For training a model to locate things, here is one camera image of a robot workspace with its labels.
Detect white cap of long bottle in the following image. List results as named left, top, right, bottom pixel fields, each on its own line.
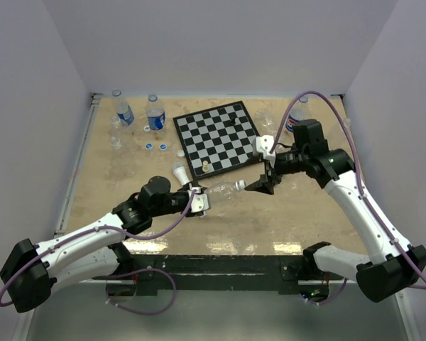
left=235, top=180, right=246, bottom=191

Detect clear bottle without label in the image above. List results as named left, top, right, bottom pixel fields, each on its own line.
left=253, top=109, right=278, bottom=136

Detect Pepsi labelled bottle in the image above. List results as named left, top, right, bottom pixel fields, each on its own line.
left=285, top=95, right=310, bottom=134

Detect crushed clear bottle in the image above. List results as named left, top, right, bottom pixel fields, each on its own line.
left=335, top=117, right=351, bottom=135

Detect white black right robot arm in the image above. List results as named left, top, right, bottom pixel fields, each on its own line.
left=246, top=119, right=426, bottom=303

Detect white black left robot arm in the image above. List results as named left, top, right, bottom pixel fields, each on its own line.
left=0, top=176, right=202, bottom=313

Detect clear unlabelled plastic bottle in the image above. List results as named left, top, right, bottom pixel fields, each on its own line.
left=110, top=136, right=122, bottom=149

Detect standing Pepsi bottle right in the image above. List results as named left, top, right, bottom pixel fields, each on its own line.
left=146, top=94, right=165, bottom=139

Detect standing pepsi bottle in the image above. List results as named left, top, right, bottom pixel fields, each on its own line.
left=146, top=94, right=165, bottom=139
left=111, top=89, right=134, bottom=126

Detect standing Pepsi bottle left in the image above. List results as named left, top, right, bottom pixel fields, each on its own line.
left=111, top=89, right=134, bottom=126

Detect white toy microphone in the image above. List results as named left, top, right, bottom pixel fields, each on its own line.
left=173, top=163, right=191, bottom=186

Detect cream chess piece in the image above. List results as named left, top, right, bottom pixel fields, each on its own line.
left=202, top=161, right=209, bottom=173

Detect black and silver chessboard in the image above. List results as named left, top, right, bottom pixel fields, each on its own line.
left=173, top=101, right=259, bottom=180

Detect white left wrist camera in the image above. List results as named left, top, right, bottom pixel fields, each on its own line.
left=187, top=187, right=212, bottom=215

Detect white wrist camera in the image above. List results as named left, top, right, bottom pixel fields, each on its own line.
left=252, top=135, right=276, bottom=161
left=187, top=187, right=212, bottom=215

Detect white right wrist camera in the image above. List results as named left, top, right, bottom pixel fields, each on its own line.
left=252, top=135, right=276, bottom=161

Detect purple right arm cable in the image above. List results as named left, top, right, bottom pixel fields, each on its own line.
left=271, top=91, right=426, bottom=294

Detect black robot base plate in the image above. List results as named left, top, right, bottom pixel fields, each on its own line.
left=112, top=254, right=341, bottom=296

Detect small clear bottle near wall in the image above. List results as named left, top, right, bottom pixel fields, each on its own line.
left=110, top=116, right=122, bottom=136

